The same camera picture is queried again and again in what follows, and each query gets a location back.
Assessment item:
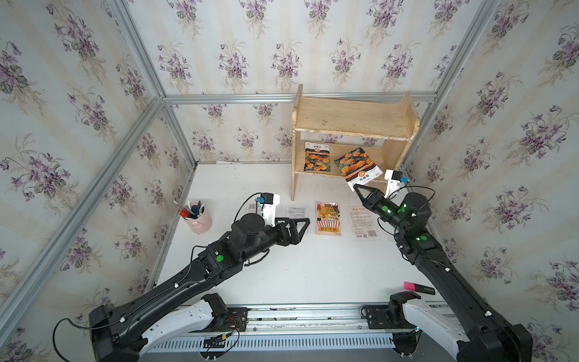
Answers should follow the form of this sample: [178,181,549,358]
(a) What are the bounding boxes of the pink pen cup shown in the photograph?
[173,201,212,235]

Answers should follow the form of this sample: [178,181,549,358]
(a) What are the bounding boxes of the dark marigold seed bag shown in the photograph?
[304,142,331,173]

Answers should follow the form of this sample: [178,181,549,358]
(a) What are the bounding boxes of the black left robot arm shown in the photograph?
[89,214,310,361]

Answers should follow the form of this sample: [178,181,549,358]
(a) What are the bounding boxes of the white barcode seed bag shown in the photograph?
[247,202,259,214]

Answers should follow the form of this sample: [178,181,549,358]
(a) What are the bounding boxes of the pink storefront seed bag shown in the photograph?
[315,202,342,237]

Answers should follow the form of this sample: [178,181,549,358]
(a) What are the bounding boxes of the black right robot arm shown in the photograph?
[354,184,533,361]

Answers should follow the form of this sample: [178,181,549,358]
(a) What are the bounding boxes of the white printed seed bag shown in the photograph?
[348,207,378,241]

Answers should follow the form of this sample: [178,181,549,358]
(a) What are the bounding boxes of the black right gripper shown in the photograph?
[353,183,410,235]

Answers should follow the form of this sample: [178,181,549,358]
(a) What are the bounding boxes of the orange marigold seed bag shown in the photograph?
[335,147,383,191]

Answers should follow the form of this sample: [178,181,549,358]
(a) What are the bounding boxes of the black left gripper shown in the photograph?
[238,218,311,265]

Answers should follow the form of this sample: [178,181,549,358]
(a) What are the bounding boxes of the wooden two-tier shelf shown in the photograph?
[291,84,421,200]

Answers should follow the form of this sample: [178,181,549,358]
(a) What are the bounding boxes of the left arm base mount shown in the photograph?
[201,294,249,332]

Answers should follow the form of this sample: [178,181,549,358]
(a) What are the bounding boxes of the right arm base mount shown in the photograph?
[360,291,422,330]

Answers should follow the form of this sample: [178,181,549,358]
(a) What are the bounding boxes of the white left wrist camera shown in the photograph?
[256,192,280,226]

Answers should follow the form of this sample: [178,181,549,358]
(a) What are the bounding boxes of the small white seed bag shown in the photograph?
[286,205,309,219]

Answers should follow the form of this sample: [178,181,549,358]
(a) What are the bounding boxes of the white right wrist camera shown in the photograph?
[384,170,409,198]

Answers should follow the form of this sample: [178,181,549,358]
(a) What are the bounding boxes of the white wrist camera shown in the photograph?
[256,192,280,226]
[384,170,409,198]

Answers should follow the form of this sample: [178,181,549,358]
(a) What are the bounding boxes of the pink black highlighter marker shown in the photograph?
[403,281,436,295]

